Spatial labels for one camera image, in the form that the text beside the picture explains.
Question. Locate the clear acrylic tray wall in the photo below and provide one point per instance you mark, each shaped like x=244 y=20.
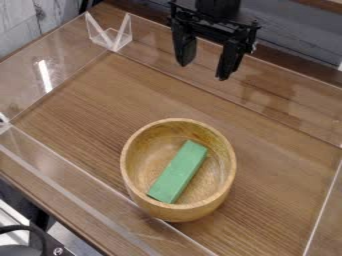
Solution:
x=85 y=204

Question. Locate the clear acrylic corner bracket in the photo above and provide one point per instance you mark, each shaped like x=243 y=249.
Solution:
x=110 y=38

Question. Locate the black table clamp bracket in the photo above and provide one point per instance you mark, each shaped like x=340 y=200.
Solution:
x=46 y=244

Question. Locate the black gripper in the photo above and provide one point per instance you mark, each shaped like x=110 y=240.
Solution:
x=215 y=19

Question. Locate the green rectangular block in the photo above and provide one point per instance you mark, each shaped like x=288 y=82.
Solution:
x=177 y=175

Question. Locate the brown wooden bowl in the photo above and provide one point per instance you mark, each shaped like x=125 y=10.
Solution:
x=148 y=153

